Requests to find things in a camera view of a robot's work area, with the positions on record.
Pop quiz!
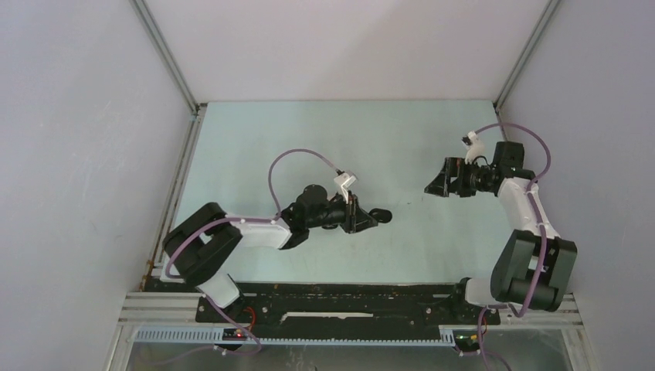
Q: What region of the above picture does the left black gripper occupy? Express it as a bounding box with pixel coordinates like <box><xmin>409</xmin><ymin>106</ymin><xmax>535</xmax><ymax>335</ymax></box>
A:
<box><xmin>307</xmin><ymin>189</ymin><xmax>378</xmax><ymax>233</ymax></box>

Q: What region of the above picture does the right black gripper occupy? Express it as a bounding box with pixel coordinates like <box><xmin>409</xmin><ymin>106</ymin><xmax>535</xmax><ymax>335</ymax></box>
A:
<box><xmin>424</xmin><ymin>157</ymin><xmax>493</xmax><ymax>198</ymax></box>

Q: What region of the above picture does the black oval charging case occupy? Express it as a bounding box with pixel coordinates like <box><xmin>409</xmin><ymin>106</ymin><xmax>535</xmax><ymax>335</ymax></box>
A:
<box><xmin>368</xmin><ymin>208</ymin><xmax>393</xmax><ymax>224</ymax></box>

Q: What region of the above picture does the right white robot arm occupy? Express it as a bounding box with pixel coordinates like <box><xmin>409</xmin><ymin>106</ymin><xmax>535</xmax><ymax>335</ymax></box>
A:
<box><xmin>424</xmin><ymin>141</ymin><xmax>577</xmax><ymax>311</ymax></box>

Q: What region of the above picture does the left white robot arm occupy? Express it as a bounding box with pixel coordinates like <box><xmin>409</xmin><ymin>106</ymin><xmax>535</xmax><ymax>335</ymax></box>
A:
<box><xmin>161</xmin><ymin>185</ymin><xmax>392</xmax><ymax>322</ymax></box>

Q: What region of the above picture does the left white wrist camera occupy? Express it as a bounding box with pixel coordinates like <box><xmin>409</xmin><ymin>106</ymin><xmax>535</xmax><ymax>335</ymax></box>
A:
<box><xmin>334</xmin><ymin>170</ymin><xmax>358</xmax><ymax>204</ymax></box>

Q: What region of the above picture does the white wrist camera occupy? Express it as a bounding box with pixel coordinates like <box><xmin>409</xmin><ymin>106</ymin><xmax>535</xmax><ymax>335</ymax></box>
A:
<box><xmin>334</xmin><ymin>170</ymin><xmax>358</xmax><ymax>204</ymax></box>
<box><xmin>461</xmin><ymin>131</ymin><xmax>485</xmax><ymax>165</ymax></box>

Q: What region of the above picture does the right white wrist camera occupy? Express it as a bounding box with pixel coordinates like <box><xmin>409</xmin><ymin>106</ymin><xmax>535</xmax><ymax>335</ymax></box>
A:
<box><xmin>461</xmin><ymin>131</ymin><xmax>485</xmax><ymax>165</ymax></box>

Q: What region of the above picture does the black mounting base rail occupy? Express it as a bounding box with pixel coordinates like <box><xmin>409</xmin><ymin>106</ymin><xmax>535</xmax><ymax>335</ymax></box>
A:
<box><xmin>139</xmin><ymin>278</ymin><xmax>503</xmax><ymax>342</ymax></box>

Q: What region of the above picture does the grey slotted cable duct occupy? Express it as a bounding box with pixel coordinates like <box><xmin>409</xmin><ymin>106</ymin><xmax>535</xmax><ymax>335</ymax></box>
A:
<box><xmin>134</xmin><ymin>328</ymin><xmax>456</xmax><ymax>347</ymax></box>

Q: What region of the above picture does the right aluminium frame post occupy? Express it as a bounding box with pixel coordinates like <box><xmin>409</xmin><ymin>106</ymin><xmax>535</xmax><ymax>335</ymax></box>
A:
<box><xmin>494</xmin><ymin>0</ymin><xmax>563</xmax><ymax>114</ymax></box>

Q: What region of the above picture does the aluminium frame post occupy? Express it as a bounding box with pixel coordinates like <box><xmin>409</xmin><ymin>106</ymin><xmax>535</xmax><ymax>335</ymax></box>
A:
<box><xmin>129</xmin><ymin>0</ymin><xmax>200</xmax><ymax>115</ymax></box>
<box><xmin>494</xmin><ymin>0</ymin><xmax>563</xmax><ymax>114</ymax></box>

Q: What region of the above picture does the left aluminium frame post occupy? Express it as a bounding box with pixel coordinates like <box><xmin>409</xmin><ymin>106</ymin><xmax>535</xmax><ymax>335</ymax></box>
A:
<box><xmin>129</xmin><ymin>0</ymin><xmax>200</xmax><ymax>115</ymax></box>

